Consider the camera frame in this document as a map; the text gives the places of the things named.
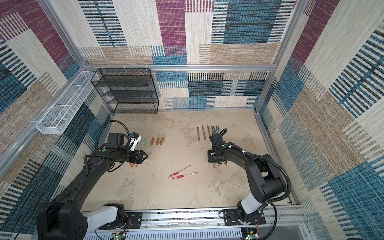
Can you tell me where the red gel pen bottom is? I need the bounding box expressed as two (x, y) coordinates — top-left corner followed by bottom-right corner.
(172, 172), (198, 180)

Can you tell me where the red gel pen diagonal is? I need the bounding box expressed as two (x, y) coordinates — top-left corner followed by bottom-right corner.
(168, 165), (191, 179)

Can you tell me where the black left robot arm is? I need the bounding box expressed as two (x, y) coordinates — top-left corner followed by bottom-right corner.
(36, 131), (148, 240)

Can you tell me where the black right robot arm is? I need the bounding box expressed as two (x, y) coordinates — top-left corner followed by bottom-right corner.
(208, 129), (292, 225)

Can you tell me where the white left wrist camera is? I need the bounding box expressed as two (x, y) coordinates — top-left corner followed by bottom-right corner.
(128, 132), (142, 152)

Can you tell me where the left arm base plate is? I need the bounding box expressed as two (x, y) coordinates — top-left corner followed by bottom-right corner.
(98, 212), (143, 231)

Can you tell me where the black wire mesh shelf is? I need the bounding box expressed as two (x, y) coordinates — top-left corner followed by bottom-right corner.
(91, 68), (159, 114)

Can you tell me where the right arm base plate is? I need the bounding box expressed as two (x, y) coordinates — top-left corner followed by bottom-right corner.
(219, 209), (266, 226)

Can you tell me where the white wire mesh basket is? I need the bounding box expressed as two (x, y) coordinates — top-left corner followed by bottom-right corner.
(36, 71), (95, 135)

